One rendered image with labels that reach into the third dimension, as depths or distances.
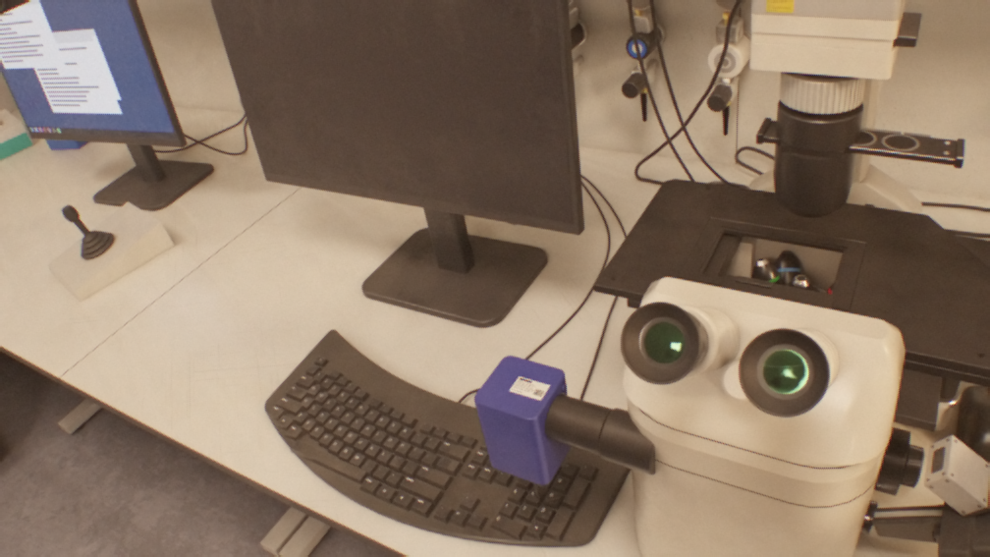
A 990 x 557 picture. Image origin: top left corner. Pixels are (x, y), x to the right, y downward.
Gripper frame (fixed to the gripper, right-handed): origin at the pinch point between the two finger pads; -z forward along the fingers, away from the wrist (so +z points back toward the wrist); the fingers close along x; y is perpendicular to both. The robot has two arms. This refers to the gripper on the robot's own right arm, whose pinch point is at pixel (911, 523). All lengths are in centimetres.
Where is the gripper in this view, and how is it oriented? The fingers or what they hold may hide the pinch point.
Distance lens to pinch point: 70.7
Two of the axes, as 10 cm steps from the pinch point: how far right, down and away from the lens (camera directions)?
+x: -4.9, 6.1, -6.3
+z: 7.0, -1.5, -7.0
